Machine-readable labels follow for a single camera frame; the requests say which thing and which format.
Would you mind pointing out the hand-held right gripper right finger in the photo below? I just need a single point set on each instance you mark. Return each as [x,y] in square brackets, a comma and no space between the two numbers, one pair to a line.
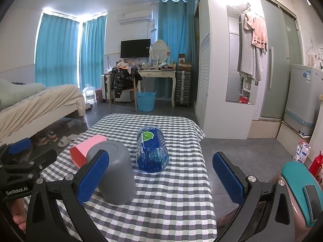
[228,179]

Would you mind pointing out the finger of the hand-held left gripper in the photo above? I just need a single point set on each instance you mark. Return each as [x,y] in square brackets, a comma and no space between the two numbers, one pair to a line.
[45,156]
[20,146]

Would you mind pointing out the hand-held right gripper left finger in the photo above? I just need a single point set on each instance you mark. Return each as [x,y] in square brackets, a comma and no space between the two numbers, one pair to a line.
[92,175]

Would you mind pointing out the blue plastic bottle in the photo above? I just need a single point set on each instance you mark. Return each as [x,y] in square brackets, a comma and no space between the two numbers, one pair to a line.
[151,153]

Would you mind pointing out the grey plastic cup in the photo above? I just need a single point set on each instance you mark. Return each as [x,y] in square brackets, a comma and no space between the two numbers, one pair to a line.
[118,171]

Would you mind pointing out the person's left hand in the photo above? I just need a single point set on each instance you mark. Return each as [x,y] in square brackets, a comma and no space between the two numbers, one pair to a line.
[19,218]

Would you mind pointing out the pair of sneakers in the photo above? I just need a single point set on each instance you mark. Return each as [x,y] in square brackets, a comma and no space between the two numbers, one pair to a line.
[46,138]

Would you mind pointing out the white slipper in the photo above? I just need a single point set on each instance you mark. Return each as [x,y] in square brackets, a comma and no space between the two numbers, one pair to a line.
[65,141]

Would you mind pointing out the pink red box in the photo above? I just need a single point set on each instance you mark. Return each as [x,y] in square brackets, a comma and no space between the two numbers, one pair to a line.
[83,149]

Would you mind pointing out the white bed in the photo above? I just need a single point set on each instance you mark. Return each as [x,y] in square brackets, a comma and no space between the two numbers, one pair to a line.
[68,117]

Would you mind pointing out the beige bed sheet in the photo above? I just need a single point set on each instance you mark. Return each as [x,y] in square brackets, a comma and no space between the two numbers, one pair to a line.
[45,103]

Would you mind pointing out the green fuzzy blanket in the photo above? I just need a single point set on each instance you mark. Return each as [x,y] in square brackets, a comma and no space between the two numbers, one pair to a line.
[17,90]

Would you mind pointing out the checked tablecloth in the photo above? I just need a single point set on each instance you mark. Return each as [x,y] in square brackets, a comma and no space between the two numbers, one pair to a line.
[171,206]

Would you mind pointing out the teal rounded object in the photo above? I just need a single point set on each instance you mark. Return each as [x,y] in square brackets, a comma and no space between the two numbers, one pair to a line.
[296,181]

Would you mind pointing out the clear water jug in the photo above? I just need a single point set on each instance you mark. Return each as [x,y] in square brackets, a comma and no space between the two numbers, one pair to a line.
[89,94]

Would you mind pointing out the white blue packet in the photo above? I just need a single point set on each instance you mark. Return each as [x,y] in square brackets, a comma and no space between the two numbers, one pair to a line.
[302,151]

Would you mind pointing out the pink patterned bag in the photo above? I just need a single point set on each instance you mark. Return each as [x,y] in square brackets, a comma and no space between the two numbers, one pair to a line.
[99,95]

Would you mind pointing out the white suitcase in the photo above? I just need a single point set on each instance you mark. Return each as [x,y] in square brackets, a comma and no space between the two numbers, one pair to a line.
[106,88]

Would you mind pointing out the red bottle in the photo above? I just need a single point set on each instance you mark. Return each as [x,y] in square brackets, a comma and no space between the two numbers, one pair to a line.
[316,165]

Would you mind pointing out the blue laundry basket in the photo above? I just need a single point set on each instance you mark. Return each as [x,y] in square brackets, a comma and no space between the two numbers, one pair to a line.
[145,102]

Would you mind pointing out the wooden chair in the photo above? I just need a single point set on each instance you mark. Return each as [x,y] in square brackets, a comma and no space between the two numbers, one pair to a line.
[132,90]

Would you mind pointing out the dark patterned jacket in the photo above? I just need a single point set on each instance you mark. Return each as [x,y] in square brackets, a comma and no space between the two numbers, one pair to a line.
[119,80]

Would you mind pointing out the white wardrobe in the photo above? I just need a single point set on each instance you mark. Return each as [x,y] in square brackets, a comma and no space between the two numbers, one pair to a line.
[217,80]

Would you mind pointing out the wide teal curtain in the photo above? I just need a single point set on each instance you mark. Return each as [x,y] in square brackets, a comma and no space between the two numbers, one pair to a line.
[58,53]

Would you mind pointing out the silver suitcase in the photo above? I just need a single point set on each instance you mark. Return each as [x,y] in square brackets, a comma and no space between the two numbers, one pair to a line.
[183,88]

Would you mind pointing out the white washing machine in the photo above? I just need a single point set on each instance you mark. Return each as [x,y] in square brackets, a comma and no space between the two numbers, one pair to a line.
[302,100]

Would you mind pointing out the narrow teal curtain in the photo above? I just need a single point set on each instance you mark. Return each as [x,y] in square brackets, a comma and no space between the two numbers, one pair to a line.
[93,53]

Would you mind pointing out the grey hanging towel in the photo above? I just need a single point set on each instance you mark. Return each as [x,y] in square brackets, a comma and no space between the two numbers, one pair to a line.
[248,63]

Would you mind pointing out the cream dressing table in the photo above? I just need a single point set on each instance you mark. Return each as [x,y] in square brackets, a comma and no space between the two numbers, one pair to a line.
[156,74]

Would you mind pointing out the cardboard box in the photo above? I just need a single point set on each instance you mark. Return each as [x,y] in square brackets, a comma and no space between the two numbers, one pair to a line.
[185,64]

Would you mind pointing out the frosted glass sliding door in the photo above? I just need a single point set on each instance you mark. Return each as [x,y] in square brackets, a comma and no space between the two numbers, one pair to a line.
[276,55]

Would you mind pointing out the black television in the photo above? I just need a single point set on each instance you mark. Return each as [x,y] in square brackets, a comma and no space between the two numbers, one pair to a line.
[135,48]

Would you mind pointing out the oval white mirror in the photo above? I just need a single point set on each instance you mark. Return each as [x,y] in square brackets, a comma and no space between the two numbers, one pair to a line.
[159,50]

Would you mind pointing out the pink hanging towel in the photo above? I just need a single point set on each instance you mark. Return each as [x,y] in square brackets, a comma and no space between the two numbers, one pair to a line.
[258,32]

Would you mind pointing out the tall teal curtain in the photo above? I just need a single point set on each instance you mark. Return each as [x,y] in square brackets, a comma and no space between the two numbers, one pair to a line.
[174,27]

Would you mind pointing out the white air conditioner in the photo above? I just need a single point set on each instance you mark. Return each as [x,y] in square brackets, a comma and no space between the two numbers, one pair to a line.
[135,17]

